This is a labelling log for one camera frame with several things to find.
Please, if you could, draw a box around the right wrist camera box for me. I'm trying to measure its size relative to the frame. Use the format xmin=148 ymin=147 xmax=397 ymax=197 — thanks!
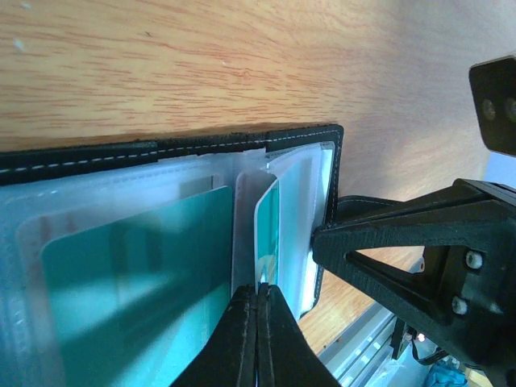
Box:
xmin=468 ymin=55 xmax=515 ymax=156

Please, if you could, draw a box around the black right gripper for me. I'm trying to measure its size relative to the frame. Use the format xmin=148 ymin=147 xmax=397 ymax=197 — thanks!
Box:
xmin=313 ymin=179 xmax=515 ymax=386

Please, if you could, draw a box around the teal card in sleeve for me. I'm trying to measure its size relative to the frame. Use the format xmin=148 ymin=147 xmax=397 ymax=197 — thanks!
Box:
xmin=42 ymin=186 xmax=233 ymax=386

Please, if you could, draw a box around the grey aluminium frame rail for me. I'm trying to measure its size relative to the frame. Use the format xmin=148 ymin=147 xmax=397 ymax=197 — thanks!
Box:
xmin=318 ymin=303 xmax=396 ymax=386

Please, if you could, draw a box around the teal VIP card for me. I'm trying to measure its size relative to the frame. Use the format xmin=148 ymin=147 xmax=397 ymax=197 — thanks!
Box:
xmin=254 ymin=179 xmax=280 ymax=286

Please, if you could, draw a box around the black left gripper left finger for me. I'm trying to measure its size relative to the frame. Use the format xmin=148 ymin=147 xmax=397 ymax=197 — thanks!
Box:
xmin=173 ymin=285 xmax=257 ymax=386

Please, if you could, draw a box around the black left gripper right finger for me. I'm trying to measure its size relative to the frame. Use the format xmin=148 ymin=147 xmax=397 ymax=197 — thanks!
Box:
xmin=256 ymin=283 xmax=339 ymax=386

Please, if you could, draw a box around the black leather card holder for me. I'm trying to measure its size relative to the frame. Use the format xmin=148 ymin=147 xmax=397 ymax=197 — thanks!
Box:
xmin=1 ymin=125 xmax=343 ymax=386

